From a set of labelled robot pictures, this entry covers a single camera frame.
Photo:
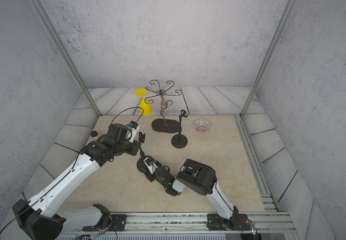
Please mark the scrolled wire holder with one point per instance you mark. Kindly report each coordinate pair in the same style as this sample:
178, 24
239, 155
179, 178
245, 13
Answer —
161, 93

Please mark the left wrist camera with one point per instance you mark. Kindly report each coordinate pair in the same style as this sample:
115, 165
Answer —
132, 129

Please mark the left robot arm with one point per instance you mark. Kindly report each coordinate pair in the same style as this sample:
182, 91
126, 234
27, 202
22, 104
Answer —
40, 218

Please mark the dark oval stand base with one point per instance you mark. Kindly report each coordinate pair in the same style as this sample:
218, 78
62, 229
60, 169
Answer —
165, 125

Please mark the aluminium corner post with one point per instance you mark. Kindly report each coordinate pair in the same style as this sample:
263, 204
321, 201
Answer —
50, 29
289, 7

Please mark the aluminium front rail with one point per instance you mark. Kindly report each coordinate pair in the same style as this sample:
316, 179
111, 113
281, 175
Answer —
188, 226

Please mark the black microphone stand pole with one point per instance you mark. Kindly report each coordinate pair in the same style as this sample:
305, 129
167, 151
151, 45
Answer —
183, 114

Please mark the spice jar black lid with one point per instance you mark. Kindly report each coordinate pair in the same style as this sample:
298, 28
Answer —
94, 134

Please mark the aluminium left corner post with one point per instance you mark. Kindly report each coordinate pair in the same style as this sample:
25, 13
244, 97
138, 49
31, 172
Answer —
50, 29

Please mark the aluminium right corner post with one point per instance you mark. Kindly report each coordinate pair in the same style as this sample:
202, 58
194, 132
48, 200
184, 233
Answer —
289, 7

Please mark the black round stand base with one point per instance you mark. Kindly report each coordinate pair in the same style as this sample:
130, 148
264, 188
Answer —
179, 141

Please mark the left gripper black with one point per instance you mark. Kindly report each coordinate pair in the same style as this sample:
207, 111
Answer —
135, 151

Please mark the red blue patterned bowl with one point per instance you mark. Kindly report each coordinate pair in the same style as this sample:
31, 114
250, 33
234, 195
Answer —
202, 125

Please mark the yellow plastic goblet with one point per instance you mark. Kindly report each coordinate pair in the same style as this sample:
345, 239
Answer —
144, 105

